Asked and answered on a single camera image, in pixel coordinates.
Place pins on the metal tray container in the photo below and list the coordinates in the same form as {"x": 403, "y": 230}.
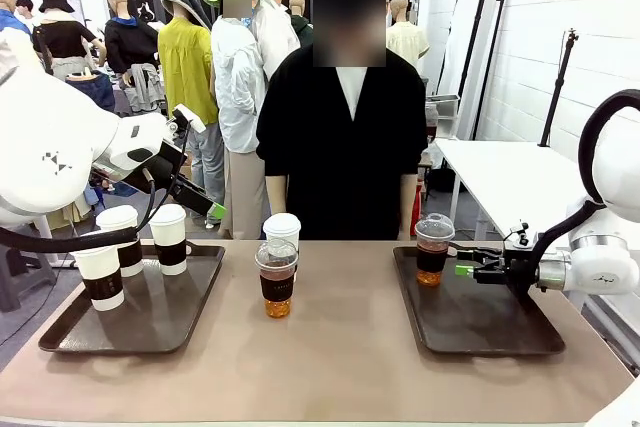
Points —
{"x": 445, "y": 104}

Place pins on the mannequin in dark green top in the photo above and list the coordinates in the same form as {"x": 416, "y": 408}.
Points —
{"x": 301, "y": 27}

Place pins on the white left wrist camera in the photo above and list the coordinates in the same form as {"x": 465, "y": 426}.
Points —
{"x": 189, "y": 117}

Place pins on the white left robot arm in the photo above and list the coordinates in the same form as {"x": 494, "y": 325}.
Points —
{"x": 45, "y": 147}

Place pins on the person's left forearm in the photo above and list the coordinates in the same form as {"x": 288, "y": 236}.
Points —
{"x": 409, "y": 207}

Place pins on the mannequin with black bucket hat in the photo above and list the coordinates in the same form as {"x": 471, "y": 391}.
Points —
{"x": 62, "y": 37}

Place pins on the right gripper finger with green tip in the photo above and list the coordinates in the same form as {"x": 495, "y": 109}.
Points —
{"x": 475, "y": 255}
{"x": 467, "y": 272}

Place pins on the red shopping bag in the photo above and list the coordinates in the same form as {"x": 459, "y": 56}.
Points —
{"x": 419, "y": 202}

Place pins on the black tripod stand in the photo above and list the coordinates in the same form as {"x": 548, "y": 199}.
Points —
{"x": 559, "y": 82}

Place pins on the mannequin in cream blouse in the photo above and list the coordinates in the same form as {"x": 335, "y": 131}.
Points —
{"x": 407, "y": 42}

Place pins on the clear plastic iced coffee cup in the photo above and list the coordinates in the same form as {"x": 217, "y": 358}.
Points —
{"x": 276, "y": 287}
{"x": 431, "y": 259}

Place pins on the person in black cardigan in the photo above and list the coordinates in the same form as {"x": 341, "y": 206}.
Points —
{"x": 345, "y": 157}

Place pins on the mannequin in yellow blouse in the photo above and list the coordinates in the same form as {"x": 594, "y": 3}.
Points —
{"x": 187, "y": 72}

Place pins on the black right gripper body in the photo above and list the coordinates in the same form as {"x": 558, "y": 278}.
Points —
{"x": 515, "y": 269}

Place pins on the blue jeans on torso form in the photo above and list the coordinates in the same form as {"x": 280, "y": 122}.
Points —
{"x": 97, "y": 89}

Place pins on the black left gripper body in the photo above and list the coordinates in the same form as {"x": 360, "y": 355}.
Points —
{"x": 157, "y": 169}

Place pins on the white paper cup black sleeve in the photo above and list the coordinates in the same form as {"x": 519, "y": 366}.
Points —
{"x": 169, "y": 242}
{"x": 282, "y": 226}
{"x": 117, "y": 219}
{"x": 102, "y": 287}

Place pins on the mannequin in blue white jacket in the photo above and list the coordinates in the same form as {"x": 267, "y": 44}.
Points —
{"x": 7, "y": 17}

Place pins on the large white table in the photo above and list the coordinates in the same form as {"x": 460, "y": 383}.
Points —
{"x": 500, "y": 172}

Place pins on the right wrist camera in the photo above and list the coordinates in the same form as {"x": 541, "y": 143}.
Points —
{"x": 520, "y": 236}

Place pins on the mannequin in black sweater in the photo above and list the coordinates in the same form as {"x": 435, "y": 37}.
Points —
{"x": 127, "y": 44}

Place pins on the person's right forearm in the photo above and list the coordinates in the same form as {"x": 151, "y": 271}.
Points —
{"x": 276, "y": 207}

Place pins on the dark brown serving tray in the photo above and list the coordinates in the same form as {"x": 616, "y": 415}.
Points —
{"x": 475, "y": 317}
{"x": 150, "y": 317}

